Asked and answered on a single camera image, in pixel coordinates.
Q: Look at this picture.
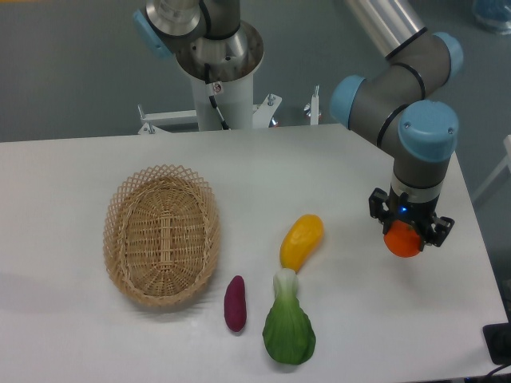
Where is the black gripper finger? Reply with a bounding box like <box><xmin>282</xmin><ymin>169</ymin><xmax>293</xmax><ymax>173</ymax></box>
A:
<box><xmin>368</xmin><ymin>188</ymin><xmax>395</xmax><ymax>235</ymax></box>
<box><xmin>418</xmin><ymin>215</ymin><xmax>455</xmax><ymax>251</ymax></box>

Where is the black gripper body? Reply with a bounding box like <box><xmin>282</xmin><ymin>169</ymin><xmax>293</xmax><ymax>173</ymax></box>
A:
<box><xmin>388</xmin><ymin>191</ymin><xmax>438</xmax><ymax>233</ymax></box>

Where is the orange fruit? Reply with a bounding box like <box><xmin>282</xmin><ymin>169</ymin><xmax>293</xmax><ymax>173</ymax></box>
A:
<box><xmin>384</xmin><ymin>220</ymin><xmax>422</xmax><ymax>258</ymax></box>

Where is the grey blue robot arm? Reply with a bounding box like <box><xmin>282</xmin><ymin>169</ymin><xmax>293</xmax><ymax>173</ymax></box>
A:
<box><xmin>133</xmin><ymin>1</ymin><xmax>463</xmax><ymax>257</ymax></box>

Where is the woven wicker basket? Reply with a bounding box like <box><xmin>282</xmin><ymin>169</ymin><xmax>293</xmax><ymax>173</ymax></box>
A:
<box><xmin>103</xmin><ymin>164</ymin><xmax>220</xmax><ymax>307</ymax></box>

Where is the black device at table edge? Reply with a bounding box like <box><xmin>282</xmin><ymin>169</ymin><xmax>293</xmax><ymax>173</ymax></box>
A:
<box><xmin>482</xmin><ymin>323</ymin><xmax>510</xmax><ymax>365</ymax></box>

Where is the green bok choy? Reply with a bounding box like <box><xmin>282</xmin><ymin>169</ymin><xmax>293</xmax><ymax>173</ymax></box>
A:
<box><xmin>262</xmin><ymin>268</ymin><xmax>316</xmax><ymax>365</ymax></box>

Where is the purple sweet potato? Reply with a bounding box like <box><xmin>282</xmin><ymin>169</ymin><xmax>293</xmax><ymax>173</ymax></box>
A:
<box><xmin>224</xmin><ymin>275</ymin><xmax>247</xmax><ymax>333</ymax></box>

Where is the blue object top right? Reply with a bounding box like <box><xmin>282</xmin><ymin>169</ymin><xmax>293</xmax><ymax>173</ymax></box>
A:
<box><xmin>472</xmin><ymin>0</ymin><xmax>510</xmax><ymax>35</ymax></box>

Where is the black cable on pedestal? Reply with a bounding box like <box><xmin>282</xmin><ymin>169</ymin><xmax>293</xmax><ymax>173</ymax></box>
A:
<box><xmin>203</xmin><ymin>62</ymin><xmax>232</xmax><ymax>131</ymax></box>

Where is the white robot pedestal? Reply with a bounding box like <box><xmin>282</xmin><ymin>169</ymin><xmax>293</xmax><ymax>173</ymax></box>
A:
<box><xmin>137</xmin><ymin>23</ymin><xmax>323</xmax><ymax>135</ymax></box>

